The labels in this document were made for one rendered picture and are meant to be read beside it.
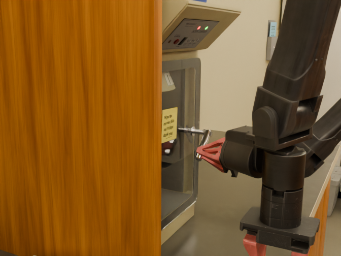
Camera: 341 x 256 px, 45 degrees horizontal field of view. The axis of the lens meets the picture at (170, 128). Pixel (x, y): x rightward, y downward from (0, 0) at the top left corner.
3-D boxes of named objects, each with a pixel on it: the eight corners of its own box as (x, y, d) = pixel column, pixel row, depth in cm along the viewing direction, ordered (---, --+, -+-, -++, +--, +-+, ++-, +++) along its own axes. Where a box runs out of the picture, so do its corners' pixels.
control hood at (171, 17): (133, 54, 82) (132, 0, 79) (198, 49, 110) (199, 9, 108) (186, 55, 77) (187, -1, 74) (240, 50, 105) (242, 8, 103)
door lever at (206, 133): (183, 160, 106) (180, 155, 104) (195, 129, 111) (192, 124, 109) (203, 163, 104) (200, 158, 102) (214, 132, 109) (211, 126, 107)
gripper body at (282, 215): (251, 216, 65) (253, 171, 64) (319, 230, 61) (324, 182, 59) (238, 233, 60) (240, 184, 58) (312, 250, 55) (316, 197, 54)
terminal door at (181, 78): (138, 247, 92) (137, 63, 83) (195, 199, 118) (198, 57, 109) (141, 248, 91) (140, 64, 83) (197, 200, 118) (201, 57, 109)
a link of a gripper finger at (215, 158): (198, 133, 104) (234, 137, 100) (205, 148, 110) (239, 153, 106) (190, 156, 101) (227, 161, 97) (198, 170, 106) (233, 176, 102)
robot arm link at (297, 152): (288, 151, 54) (315, 144, 57) (248, 140, 59) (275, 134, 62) (285, 201, 55) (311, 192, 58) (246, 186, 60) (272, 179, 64)
